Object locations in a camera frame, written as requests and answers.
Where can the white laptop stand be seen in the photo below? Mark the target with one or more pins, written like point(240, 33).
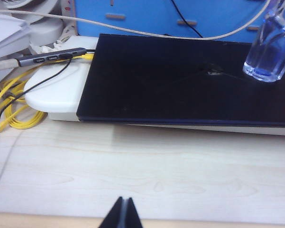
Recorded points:
point(57, 95)

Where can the black flat board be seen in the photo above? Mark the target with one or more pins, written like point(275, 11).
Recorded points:
point(156, 83)

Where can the blue storage box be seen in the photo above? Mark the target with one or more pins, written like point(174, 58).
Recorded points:
point(144, 14)

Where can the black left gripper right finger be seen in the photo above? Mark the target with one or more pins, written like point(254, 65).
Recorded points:
point(134, 218)

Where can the clear mineral water bottle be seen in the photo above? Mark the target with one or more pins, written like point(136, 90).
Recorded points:
point(265, 61)

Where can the white paper stack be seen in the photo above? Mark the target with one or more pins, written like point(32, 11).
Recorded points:
point(4, 35)

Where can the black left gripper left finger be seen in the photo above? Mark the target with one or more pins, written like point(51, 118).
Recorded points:
point(115, 218)

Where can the grey usb hub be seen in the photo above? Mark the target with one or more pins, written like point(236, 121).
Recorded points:
point(49, 58)

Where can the white desk fan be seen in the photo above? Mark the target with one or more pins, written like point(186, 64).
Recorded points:
point(45, 28)

